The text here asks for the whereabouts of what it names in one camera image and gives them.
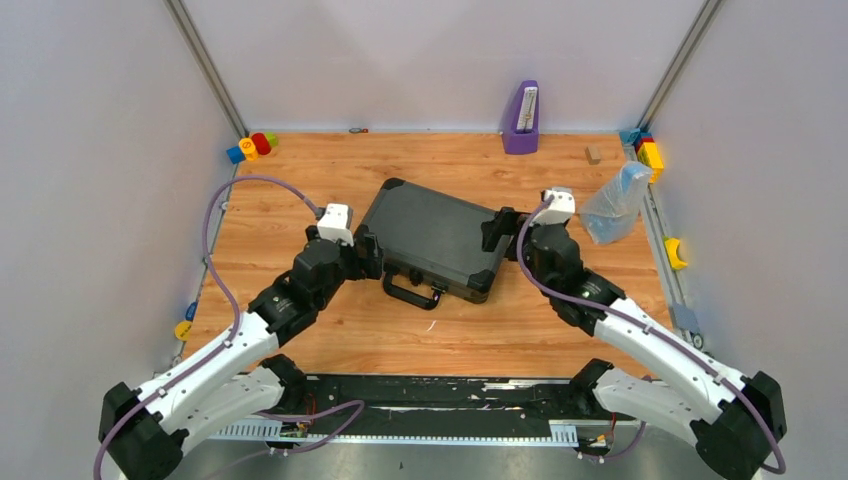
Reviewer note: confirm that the clear plastic bag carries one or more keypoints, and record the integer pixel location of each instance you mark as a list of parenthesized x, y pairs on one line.
[(611, 212)]

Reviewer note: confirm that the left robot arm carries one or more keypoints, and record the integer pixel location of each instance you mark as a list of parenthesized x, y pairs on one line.
[(148, 430)]

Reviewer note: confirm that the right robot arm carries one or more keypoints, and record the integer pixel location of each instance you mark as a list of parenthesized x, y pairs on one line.
[(734, 421)]

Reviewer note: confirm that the red cylinder block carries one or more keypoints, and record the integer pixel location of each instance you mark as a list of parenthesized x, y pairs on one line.
[(261, 143)]

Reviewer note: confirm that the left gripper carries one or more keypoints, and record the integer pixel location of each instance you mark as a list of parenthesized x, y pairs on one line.
[(365, 251)]

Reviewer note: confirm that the purple metronome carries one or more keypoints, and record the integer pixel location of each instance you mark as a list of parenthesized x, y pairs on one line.
[(520, 125)]

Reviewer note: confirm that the yellow cylinder block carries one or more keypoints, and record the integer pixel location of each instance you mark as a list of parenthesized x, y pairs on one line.
[(248, 149)]

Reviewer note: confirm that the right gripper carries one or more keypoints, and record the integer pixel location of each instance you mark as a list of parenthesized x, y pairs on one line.
[(507, 222)]

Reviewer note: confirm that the yellow round disc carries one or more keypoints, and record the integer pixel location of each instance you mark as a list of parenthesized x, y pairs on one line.
[(182, 330)]

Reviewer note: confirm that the yellow curved block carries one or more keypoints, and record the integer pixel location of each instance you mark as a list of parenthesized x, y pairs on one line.
[(673, 250)]

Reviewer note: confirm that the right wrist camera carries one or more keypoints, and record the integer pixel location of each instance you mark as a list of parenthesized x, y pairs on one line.
[(559, 206)]

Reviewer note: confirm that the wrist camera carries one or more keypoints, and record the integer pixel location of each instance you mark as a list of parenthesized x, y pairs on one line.
[(559, 206), (334, 224)]

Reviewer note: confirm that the black poker case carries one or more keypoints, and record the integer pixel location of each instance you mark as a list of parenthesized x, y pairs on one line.
[(433, 244)]

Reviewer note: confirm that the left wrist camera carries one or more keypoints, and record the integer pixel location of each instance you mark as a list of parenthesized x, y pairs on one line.
[(334, 224)]

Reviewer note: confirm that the small wooden block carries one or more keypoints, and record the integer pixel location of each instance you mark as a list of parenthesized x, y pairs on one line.
[(593, 155)]

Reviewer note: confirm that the yellow lego block stack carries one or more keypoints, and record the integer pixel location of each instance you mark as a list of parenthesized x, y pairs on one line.
[(648, 154)]

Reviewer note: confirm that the green cylinder block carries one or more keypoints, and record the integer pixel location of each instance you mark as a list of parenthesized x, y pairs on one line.
[(272, 139)]

